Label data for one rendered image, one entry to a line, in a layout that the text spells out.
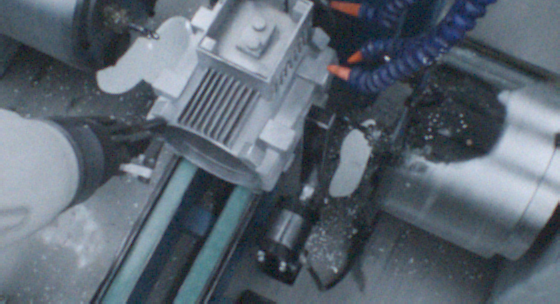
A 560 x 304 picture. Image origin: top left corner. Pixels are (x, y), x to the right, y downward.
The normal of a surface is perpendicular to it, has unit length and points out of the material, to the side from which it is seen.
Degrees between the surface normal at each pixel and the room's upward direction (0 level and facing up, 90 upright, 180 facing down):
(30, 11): 58
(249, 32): 0
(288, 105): 0
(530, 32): 0
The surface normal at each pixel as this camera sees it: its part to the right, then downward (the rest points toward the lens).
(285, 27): -0.01, -0.33
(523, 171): -0.19, 0.05
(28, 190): 0.93, 0.00
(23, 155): 0.80, -0.50
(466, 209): -0.38, 0.55
